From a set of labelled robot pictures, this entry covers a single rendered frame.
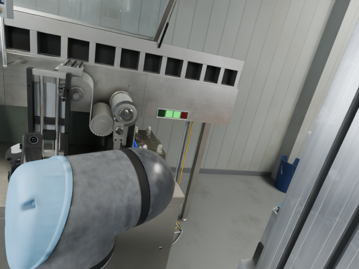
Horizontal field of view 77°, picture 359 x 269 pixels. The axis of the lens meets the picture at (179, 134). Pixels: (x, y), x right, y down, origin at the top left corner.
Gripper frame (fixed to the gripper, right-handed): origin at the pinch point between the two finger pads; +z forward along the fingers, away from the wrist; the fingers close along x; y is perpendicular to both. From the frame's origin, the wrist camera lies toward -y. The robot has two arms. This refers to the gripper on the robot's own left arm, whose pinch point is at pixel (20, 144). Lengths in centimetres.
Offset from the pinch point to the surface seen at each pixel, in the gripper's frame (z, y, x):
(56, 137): 25.2, 7.1, 17.7
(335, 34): 36, -145, 325
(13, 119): 78, 17, 8
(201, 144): 43, 16, 145
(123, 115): 24, -8, 48
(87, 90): 33.1, -15.8, 30.7
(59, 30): 69, -40, 23
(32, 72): 27.9, -19.9, 5.7
